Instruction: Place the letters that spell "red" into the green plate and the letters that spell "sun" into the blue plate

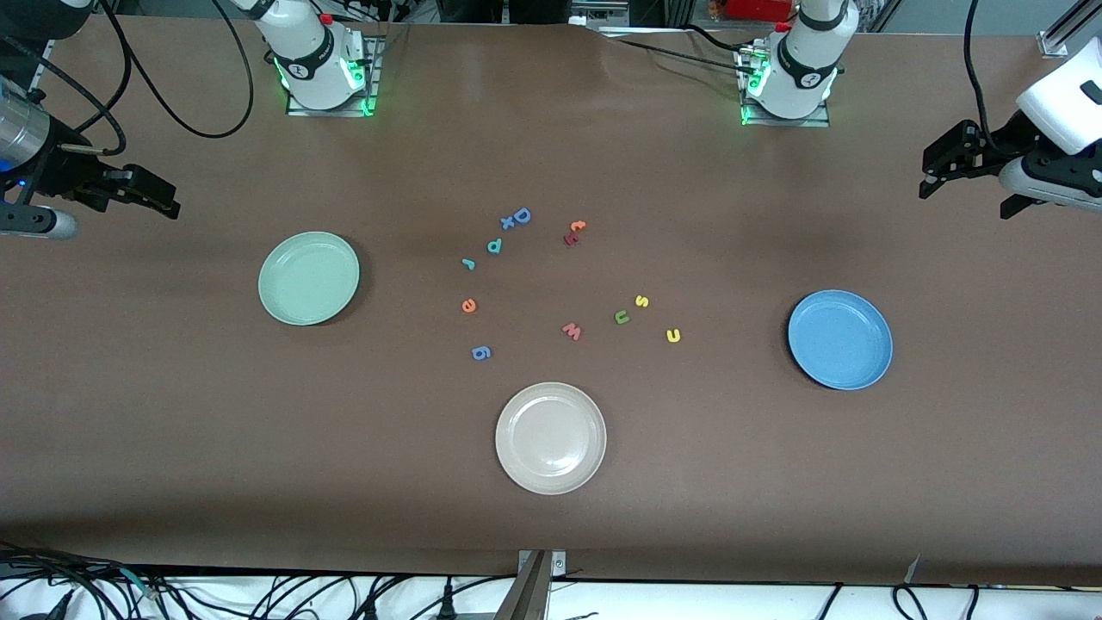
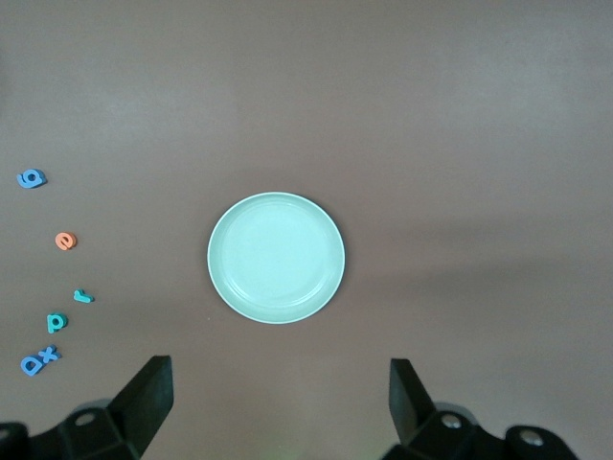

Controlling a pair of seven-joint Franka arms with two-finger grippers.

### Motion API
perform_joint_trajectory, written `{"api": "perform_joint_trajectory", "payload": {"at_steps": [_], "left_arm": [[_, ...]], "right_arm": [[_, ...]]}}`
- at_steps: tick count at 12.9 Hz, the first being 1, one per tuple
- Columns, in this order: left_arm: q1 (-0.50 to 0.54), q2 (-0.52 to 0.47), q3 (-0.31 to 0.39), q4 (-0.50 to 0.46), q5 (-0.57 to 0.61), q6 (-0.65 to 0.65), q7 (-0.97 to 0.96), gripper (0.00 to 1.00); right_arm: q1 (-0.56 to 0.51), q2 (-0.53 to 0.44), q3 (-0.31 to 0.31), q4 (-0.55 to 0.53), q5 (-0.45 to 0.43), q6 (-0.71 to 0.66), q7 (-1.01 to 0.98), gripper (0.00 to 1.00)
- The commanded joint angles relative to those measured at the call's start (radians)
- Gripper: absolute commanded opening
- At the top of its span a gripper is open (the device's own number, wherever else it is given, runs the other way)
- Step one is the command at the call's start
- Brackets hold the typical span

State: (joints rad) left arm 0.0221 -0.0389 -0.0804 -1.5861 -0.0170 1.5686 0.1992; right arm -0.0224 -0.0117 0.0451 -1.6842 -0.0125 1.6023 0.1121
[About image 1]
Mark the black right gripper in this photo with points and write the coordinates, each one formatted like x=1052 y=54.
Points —
x=66 y=170

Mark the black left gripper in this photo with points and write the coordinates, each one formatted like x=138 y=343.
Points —
x=1004 y=142

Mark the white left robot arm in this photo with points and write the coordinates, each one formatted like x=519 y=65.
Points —
x=801 y=77

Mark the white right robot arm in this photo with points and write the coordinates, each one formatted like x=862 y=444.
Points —
x=314 y=60

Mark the light green plate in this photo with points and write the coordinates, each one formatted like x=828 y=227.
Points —
x=308 y=278

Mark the blue plate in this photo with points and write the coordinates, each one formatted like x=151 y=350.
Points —
x=840 y=339

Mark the red background object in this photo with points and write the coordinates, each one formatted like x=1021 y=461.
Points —
x=758 y=9

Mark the brown table cover sheet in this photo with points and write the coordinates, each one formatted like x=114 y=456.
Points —
x=258 y=430

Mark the blue foam letter D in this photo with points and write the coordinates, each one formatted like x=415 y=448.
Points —
x=521 y=215

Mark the white tape scrap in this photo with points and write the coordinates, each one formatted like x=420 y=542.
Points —
x=913 y=570

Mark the pink foam letter w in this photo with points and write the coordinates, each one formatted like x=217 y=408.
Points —
x=572 y=331

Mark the beige plate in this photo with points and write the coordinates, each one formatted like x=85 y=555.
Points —
x=550 y=438

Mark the grey metal bar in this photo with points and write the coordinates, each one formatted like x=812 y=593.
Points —
x=525 y=594

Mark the aluminium frame rail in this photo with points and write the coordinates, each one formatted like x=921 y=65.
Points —
x=1055 y=43

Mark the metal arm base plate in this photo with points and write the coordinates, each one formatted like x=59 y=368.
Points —
x=375 y=60
x=809 y=123

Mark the silver metal bracket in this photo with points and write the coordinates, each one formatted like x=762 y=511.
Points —
x=560 y=564

